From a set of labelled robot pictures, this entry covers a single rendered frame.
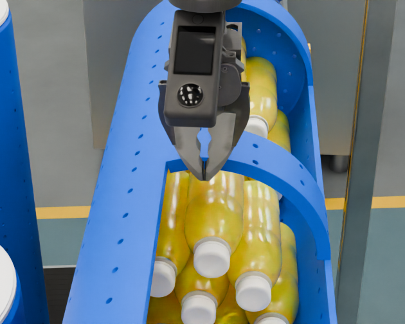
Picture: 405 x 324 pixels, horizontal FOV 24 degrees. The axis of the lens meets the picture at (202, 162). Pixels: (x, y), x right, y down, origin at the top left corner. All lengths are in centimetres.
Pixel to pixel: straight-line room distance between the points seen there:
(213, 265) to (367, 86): 119
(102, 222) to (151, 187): 6
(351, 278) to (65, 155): 123
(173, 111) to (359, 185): 148
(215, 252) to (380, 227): 199
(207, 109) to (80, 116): 267
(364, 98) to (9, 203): 82
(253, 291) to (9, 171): 97
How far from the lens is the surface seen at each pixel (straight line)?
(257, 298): 104
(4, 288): 115
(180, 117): 83
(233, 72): 89
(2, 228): 197
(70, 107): 354
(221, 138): 93
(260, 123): 130
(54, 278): 252
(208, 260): 100
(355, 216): 233
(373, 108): 217
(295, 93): 148
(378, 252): 286
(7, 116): 186
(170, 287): 103
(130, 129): 111
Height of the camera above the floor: 179
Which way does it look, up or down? 34 degrees down
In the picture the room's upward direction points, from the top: straight up
